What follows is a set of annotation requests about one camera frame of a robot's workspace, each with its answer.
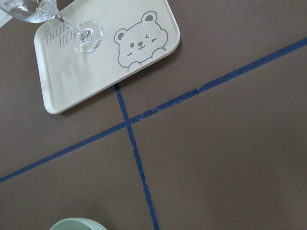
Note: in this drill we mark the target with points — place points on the green ceramic bowl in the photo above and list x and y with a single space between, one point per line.
77 224

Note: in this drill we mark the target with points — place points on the clear wine glass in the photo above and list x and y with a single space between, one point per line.
88 35

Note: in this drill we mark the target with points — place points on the cream bear tray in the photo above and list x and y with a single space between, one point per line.
136 34

